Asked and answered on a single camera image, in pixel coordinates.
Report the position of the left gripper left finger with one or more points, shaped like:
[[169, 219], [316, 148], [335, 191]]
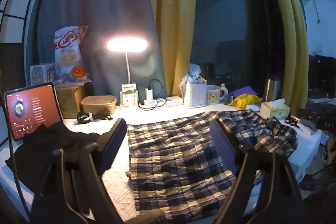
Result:
[[79, 172]]

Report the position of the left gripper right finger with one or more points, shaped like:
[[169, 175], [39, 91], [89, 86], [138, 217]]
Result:
[[279, 200]]

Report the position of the plaid pants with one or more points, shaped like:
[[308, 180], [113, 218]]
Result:
[[175, 167]]

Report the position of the black garment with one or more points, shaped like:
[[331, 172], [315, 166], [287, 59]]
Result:
[[33, 155]]

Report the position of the black scissors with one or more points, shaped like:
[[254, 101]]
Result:
[[292, 120]]

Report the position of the tissue box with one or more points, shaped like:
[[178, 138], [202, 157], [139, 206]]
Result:
[[274, 109]]

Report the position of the tan plastic container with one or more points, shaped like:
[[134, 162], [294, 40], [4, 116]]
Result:
[[93, 104]]

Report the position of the yellow plastic bag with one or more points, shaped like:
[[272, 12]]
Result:
[[240, 102]]

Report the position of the brown cardboard box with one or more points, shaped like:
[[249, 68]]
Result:
[[69, 97]]

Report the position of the purple pouch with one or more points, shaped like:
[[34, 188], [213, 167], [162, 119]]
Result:
[[241, 91]]

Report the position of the steel thermos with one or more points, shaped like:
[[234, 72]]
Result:
[[272, 88]]

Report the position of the white bear mug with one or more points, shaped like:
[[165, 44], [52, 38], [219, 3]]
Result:
[[214, 95]]

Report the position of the white green carton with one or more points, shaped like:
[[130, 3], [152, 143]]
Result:
[[129, 96]]

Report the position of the small honey jar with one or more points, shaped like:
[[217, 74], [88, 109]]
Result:
[[223, 89]]

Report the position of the white plastic basket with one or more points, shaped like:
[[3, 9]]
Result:
[[195, 95]]

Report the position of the small illustrated box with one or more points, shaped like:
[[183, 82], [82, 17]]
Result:
[[42, 73]]

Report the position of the white power strip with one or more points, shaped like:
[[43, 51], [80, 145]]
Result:
[[163, 102]]

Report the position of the snack chip bag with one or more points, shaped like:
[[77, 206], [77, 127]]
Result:
[[68, 61]]

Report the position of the white desk lamp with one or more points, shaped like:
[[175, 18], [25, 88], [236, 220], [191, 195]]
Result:
[[126, 45]]

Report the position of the yellow curtain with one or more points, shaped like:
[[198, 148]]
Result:
[[174, 21]]

